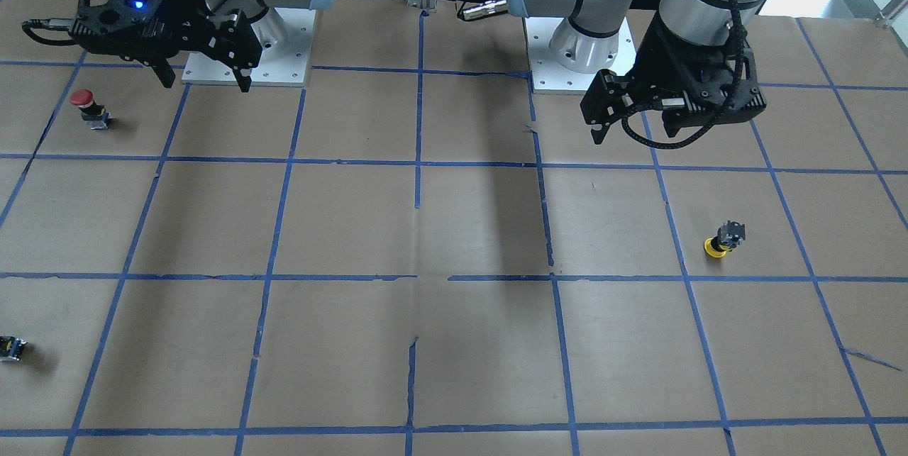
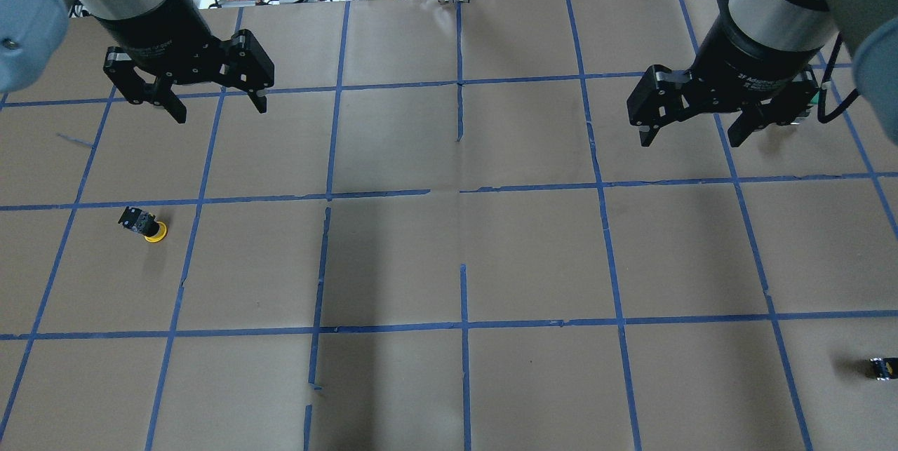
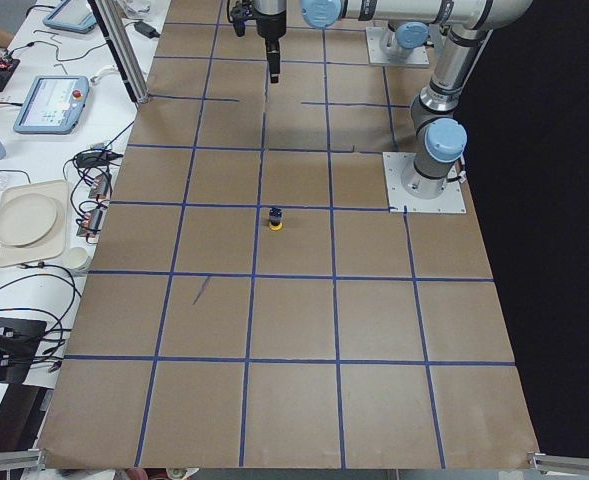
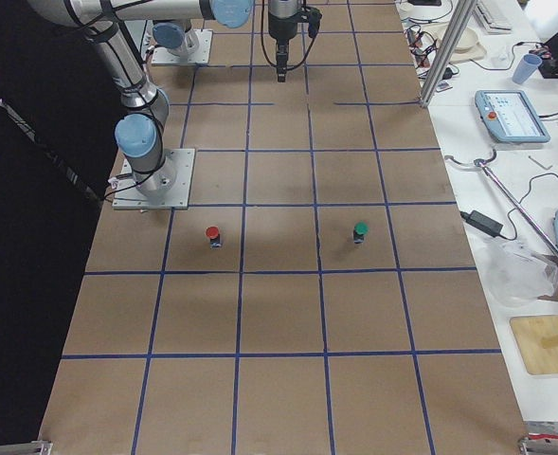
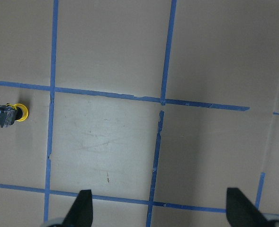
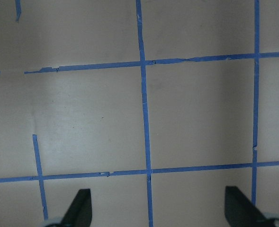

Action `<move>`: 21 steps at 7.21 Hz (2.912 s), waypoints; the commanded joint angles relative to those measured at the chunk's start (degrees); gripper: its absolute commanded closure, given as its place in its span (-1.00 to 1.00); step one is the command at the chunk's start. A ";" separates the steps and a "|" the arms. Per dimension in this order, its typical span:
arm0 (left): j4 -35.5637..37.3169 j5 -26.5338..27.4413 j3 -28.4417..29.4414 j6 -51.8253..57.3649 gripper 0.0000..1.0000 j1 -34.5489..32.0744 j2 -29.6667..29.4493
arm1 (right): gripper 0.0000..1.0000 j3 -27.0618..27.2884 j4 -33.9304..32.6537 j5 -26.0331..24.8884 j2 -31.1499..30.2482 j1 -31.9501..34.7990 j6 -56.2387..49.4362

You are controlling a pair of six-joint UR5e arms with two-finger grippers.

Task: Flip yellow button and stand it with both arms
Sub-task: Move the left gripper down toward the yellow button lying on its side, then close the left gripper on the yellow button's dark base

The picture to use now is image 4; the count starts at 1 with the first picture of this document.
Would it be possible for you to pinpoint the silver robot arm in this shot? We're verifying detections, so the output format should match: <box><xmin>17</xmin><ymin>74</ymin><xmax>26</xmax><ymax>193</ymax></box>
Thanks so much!
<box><xmin>153</xmin><ymin>1</ymin><xmax>322</xmax><ymax>82</ymax></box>
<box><xmin>29</xmin><ymin>1</ymin><xmax>253</xmax><ymax>201</ymax></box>

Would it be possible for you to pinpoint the aluminium frame post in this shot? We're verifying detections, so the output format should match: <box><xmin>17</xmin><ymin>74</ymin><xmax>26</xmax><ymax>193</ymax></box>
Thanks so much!
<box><xmin>420</xmin><ymin>0</ymin><xmax>477</xmax><ymax>108</ymax></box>

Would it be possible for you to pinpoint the black power adapter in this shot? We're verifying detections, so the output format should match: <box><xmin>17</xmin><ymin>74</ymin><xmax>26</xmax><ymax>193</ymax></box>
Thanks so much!
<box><xmin>465</xmin><ymin>210</ymin><xmax>503</xmax><ymax>237</ymax></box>

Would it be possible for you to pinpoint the red push button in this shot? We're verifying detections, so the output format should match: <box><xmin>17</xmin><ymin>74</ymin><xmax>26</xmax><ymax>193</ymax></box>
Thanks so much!
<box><xmin>206</xmin><ymin>226</ymin><xmax>223</xmax><ymax>248</ymax></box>

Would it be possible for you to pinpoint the metal walking cane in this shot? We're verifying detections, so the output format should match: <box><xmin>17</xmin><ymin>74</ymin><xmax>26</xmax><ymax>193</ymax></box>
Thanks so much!
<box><xmin>444</xmin><ymin>148</ymin><xmax>558</xmax><ymax>259</ymax></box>

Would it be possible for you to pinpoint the beige plate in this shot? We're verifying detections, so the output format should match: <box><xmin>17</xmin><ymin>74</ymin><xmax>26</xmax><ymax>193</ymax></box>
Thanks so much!
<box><xmin>425</xmin><ymin>23</ymin><xmax>486</xmax><ymax>64</ymax></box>

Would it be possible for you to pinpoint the wooden cutting board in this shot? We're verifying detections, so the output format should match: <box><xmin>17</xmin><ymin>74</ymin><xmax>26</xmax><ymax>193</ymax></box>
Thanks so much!
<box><xmin>510</xmin><ymin>315</ymin><xmax>558</xmax><ymax>375</ymax></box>

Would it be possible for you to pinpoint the blue plastic cup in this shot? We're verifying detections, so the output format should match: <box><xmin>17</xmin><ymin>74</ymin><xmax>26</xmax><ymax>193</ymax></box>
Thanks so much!
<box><xmin>512</xmin><ymin>53</ymin><xmax>543</xmax><ymax>84</ymax></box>

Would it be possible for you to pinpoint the clear plastic bag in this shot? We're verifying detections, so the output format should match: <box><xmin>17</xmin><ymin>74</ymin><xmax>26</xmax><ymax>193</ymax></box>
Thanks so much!
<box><xmin>480</xmin><ymin>239</ymin><xmax>558</xmax><ymax>307</ymax></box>

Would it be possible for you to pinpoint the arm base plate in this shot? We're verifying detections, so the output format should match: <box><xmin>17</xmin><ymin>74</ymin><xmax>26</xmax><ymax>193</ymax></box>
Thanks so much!
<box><xmin>152</xmin><ymin>23</ymin><xmax>213</xmax><ymax>66</ymax></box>
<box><xmin>111</xmin><ymin>149</ymin><xmax>195</xmax><ymax>209</ymax></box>

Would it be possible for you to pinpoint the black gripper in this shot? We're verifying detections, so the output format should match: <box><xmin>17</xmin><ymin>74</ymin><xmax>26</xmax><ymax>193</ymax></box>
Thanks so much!
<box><xmin>268</xmin><ymin>0</ymin><xmax>302</xmax><ymax>82</ymax></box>

